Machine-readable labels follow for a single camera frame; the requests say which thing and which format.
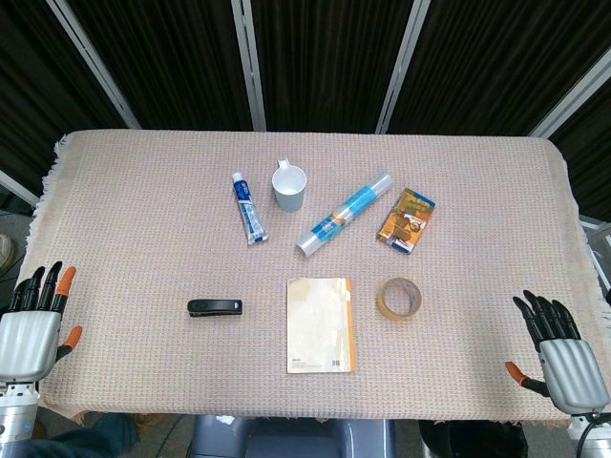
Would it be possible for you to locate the light blue plastic cup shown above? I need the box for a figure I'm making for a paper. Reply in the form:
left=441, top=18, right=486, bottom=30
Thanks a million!
left=271, top=159, right=307, bottom=214

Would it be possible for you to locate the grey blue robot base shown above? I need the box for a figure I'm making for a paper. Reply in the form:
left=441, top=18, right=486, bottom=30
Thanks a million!
left=187, top=413, right=398, bottom=458

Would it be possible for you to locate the black cable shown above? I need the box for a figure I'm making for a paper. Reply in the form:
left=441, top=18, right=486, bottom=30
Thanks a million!
left=576, top=411, right=603, bottom=455

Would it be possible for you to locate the black stapler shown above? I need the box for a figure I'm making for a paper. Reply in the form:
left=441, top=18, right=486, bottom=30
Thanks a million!
left=186, top=298, right=244, bottom=318

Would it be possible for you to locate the beige notebook with orange spine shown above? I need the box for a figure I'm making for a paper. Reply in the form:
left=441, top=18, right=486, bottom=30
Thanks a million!
left=285, top=277, right=358, bottom=375

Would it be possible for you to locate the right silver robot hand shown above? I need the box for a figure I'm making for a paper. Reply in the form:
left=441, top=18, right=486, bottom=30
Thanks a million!
left=504, top=289, right=606, bottom=414

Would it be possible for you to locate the white shoe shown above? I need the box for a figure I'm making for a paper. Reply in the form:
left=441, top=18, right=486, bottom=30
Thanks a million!
left=0, top=233, right=14, bottom=274

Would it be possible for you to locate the white slotted partition post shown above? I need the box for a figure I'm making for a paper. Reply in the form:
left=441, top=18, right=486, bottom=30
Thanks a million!
left=230, top=0, right=267, bottom=132

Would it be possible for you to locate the clear plastic wrap roll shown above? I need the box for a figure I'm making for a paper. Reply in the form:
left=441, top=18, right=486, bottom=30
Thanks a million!
left=296, top=173, right=394, bottom=258

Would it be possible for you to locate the pink woven tablecloth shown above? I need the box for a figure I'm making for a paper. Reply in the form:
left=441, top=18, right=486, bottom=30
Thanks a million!
left=27, top=129, right=608, bottom=427

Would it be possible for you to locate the white partition rail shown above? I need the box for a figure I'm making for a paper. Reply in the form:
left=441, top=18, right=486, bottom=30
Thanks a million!
left=0, top=168, right=43, bottom=207

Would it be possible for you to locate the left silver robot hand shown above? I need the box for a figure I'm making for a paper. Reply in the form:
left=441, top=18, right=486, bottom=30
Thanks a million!
left=0, top=260, right=84, bottom=383

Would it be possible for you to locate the blue white toothpaste tube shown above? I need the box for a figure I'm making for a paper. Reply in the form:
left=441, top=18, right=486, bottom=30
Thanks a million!
left=231, top=172, right=269, bottom=246

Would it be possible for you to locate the orange yellow printed box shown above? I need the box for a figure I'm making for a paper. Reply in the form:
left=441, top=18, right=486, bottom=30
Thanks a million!
left=375, top=187, right=436, bottom=256

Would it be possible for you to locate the yellowish clear tape roll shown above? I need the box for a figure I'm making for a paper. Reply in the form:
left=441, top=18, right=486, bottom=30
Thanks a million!
left=375, top=276, right=423, bottom=323

